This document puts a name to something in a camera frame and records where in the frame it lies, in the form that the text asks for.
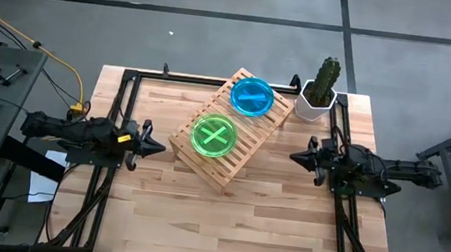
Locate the black aluminium table frame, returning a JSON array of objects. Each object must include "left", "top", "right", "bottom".
[{"left": 38, "top": 48, "right": 413, "bottom": 252}]

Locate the wooden slatted shelf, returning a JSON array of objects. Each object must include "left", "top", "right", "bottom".
[{"left": 163, "top": 60, "right": 299, "bottom": 200}]

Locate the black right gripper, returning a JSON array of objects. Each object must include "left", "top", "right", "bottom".
[{"left": 286, "top": 133, "right": 351, "bottom": 190}]

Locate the white hexagonal plant pot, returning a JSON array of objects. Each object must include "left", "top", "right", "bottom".
[{"left": 291, "top": 78, "right": 339, "bottom": 125}]

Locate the white paper sheet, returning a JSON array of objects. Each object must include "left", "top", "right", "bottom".
[{"left": 27, "top": 148, "right": 69, "bottom": 207}]

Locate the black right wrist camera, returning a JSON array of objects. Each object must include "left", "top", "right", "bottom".
[{"left": 317, "top": 137, "right": 337, "bottom": 155}]

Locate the black flat bar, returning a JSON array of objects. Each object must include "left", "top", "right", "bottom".
[{"left": 0, "top": 134, "right": 69, "bottom": 184}]

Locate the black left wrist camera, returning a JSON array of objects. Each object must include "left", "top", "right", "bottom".
[{"left": 123, "top": 118, "right": 142, "bottom": 138}]

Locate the yellow cable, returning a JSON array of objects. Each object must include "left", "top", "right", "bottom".
[{"left": 0, "top": 0, "right": 97, "bottom": 113}]

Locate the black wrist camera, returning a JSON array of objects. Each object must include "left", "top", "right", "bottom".
[
  {"left": 123, "top": 118, "right": 142, "bottom": 138},
  {"left": 317, "top": 137, "right": 337, "bottom": 155}
]

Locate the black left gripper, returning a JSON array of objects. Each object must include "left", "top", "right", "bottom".
[{"left": 119, "top": 116, "right": 170, "bottom": 175}]

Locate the green cactus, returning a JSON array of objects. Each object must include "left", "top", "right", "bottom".
[{"left": 308, "top": 54, "right": 342, "bottom": 110}]

